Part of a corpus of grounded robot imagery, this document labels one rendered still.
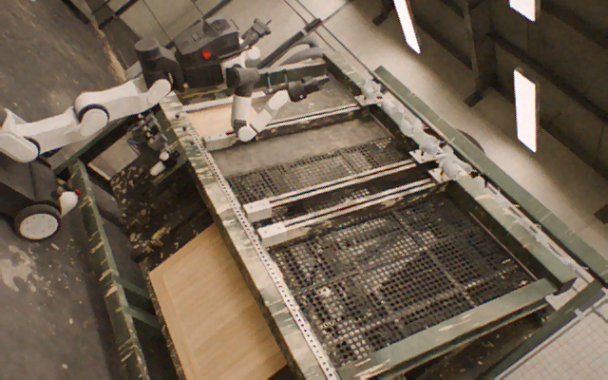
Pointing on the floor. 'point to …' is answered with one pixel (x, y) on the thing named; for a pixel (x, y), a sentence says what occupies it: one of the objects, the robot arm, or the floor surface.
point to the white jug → (69, 200)
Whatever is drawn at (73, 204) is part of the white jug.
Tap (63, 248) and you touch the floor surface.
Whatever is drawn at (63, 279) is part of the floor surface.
